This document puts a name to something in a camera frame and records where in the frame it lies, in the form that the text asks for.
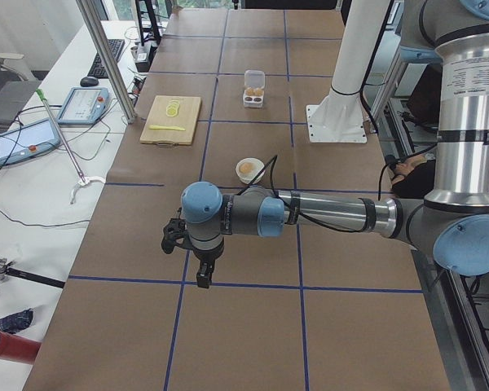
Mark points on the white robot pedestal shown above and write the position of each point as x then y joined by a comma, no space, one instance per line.
339,117

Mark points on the seated person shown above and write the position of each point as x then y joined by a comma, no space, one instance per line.
413,181

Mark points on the red cylinder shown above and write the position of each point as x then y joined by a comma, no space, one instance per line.
18,349

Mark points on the black tripod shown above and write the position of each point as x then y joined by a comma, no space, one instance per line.
7,270

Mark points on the yellow plastic knife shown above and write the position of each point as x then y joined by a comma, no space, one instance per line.
167,127

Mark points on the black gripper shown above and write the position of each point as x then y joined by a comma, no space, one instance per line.
206,257

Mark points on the aluminium frame post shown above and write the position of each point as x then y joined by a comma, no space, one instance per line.
95,28

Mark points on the clear plastic egg box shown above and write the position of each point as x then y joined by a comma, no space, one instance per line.
254,88

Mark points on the teach pendant far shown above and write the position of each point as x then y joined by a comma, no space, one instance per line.
83,106

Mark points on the reacher grabber stick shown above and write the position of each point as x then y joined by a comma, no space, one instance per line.
83,180

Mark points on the black computer mouse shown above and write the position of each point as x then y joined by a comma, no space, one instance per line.
89,81

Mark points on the teach pendant near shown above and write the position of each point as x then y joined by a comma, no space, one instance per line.
28,141

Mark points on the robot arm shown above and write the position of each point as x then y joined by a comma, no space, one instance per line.
451,224

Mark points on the white bowl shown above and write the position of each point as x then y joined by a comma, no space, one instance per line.
247,178

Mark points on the teach pendant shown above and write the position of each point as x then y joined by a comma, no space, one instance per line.
28,141
83,106

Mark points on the wooden cutting board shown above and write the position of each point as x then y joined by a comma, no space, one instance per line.
189,108

